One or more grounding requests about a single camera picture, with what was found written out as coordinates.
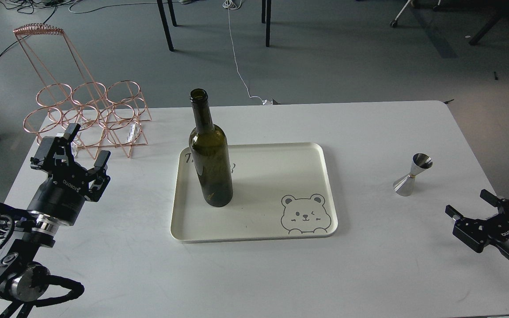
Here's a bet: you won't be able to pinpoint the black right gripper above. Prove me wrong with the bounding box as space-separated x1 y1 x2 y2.
445 189 509 261

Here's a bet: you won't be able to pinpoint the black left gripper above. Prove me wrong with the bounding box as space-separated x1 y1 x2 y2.
28 123 111 226

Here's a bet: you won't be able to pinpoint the silver steel jigger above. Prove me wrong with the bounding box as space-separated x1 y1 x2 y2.
392 153 433 197

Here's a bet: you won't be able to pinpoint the dark green wine bottle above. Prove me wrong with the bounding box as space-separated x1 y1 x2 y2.
188 88 233 207

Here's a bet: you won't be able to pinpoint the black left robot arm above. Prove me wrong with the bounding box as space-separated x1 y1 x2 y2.
0 124 110 318

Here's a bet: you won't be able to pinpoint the black table legs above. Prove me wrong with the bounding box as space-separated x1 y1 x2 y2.
156 0 272 52

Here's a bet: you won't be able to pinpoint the cream bear serving tray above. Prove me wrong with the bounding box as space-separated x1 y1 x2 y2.
171 142 338 243

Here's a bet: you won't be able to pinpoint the chair caster base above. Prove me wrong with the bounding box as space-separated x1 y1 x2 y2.
389 0 443 28

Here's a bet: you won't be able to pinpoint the copper wire wine rack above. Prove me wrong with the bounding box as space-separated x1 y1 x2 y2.
13 23 152 158

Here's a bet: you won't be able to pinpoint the black floor cables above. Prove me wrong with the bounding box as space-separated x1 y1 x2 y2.
0 0 158 85

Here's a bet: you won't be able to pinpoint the white floor cable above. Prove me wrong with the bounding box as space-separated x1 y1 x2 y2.
222 0 273 105

